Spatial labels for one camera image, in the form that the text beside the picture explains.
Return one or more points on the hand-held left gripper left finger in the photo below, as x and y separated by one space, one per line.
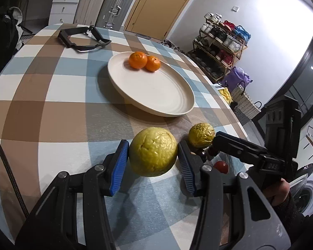
118 166

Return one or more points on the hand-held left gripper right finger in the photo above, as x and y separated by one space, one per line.
186 169

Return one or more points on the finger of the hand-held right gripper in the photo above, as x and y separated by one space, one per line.
237 145

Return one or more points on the red cherry tomato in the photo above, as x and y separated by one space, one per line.
221 166

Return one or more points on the wrinkled yellow passion fruit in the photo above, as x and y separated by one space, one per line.
201 135

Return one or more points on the large yellow citrus fruit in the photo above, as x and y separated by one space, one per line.
153 152

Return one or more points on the cream round plate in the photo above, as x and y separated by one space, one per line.
159 93

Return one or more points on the person's right forearm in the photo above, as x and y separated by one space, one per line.
294 224

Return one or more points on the person's right hand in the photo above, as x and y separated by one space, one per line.
277 191

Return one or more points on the woven basket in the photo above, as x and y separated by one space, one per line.
246 104

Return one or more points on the yellow plastic bag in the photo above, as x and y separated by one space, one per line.
225 95

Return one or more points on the dark glass door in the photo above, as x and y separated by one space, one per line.
302 83

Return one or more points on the white washing machine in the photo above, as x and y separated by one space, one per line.
310 195

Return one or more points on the purple bag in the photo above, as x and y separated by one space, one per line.
237 79

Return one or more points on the orange mandarin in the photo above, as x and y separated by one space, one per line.
153 63
138 60

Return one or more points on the pile of loose shoes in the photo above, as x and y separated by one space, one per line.
174 47

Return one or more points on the wooden door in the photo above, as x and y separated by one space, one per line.
159 5

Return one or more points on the silver suitcase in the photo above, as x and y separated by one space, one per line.
117 5

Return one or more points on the beige suitcase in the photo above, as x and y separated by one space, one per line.
91 2

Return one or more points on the white drawer desk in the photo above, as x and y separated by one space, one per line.
65 5

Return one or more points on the pile of dark clothing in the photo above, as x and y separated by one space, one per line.
5 36

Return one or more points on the white light switch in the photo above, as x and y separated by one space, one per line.
235 8

